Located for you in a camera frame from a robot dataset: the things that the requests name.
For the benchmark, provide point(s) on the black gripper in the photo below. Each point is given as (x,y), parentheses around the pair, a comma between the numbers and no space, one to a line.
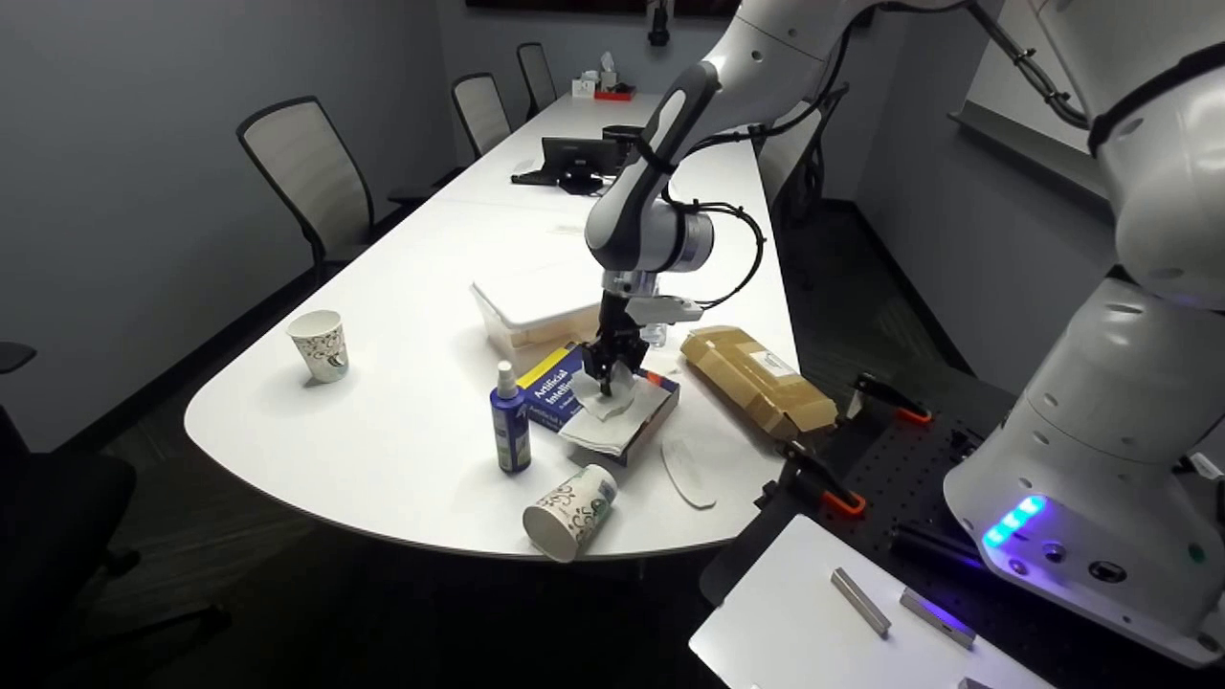
(621,320)

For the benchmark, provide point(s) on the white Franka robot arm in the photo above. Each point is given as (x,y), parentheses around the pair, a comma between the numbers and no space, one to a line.
(1121,383)

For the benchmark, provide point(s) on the blue book orange stripe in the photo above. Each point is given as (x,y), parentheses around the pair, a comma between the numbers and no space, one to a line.
(548,378)

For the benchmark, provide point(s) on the blue bottle white cap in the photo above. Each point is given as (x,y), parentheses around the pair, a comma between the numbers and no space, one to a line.
(510,426)

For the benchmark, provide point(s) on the patterned paper coffee cup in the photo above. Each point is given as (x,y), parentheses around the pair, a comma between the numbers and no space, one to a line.
(573,512)

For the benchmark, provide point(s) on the black conference phone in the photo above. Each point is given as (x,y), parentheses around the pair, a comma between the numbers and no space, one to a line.
(566,161)

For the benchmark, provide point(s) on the orange black clamp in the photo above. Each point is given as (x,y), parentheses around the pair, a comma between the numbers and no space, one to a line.
(829,487)
(892,401)

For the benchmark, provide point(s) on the red flat object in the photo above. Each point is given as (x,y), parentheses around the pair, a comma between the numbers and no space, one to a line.
(615,95)

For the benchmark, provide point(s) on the mesh back office chair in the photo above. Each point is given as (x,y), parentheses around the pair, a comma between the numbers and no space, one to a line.
(306,175)
(536,73)
(478,113)

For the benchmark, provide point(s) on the small white paper cup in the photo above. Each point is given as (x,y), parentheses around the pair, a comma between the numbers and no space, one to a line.
(320,348)

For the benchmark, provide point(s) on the small white bottle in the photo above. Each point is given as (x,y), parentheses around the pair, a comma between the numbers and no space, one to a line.
(604,71)

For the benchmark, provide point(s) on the white board sheet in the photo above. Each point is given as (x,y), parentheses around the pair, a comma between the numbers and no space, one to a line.
(789,631)

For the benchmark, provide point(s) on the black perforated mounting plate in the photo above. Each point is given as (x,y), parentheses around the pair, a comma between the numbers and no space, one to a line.
(907,482)

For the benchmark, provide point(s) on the grey metal bar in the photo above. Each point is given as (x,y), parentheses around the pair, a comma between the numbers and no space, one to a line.
(864,602)
(940,619)

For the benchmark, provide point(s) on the black office chair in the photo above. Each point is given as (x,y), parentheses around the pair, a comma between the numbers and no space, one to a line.
(52,512)

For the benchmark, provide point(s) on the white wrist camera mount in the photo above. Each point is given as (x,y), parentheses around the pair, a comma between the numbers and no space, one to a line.
(672,311)

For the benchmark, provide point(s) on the wall whiteboard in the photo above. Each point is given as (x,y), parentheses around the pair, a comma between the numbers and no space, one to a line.
(1018,116)

